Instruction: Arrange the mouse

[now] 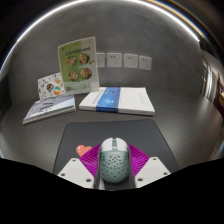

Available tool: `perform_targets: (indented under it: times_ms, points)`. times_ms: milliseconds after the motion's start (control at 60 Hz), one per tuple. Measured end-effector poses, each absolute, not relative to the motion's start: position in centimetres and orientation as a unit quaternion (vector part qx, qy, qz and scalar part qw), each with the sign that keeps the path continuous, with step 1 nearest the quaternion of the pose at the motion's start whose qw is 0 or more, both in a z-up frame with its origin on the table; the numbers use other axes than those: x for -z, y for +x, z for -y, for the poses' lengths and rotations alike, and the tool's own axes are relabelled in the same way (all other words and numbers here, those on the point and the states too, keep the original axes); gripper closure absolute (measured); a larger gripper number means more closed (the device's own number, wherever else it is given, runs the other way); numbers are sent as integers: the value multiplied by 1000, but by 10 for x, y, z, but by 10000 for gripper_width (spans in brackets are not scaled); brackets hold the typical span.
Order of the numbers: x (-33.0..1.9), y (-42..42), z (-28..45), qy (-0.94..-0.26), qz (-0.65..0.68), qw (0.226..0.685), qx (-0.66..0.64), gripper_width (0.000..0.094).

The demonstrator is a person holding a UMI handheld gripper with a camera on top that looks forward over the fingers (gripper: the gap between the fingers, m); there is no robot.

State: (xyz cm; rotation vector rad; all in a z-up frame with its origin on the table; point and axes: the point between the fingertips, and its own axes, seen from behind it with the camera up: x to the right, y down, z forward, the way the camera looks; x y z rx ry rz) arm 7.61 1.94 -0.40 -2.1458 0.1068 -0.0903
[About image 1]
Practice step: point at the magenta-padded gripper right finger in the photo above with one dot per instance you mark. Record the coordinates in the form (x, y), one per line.
(151, 170)

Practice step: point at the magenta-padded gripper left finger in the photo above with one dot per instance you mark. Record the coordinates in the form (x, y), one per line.
(75, 171)

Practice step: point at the mint green perforated computer mouse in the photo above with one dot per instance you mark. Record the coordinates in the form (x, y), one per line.
(114, 163)

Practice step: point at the dark grey mouse pad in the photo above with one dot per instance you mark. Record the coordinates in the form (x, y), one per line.
(110, 130)

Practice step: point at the large grey striped book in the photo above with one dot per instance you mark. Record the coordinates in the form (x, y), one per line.
(50, 108)

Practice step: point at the white book with blue band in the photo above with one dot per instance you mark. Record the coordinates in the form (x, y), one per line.
(130, 100)

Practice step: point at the white sticker sheet card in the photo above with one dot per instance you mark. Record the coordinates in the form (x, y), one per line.
(50, 85)

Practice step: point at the green menu sign stand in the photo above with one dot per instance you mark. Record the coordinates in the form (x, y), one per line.
(78, 65)

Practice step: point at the white wall socket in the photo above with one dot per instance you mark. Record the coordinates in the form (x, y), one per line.
(114, 60)
(101, 60)
(131, 61)
(145, 62)

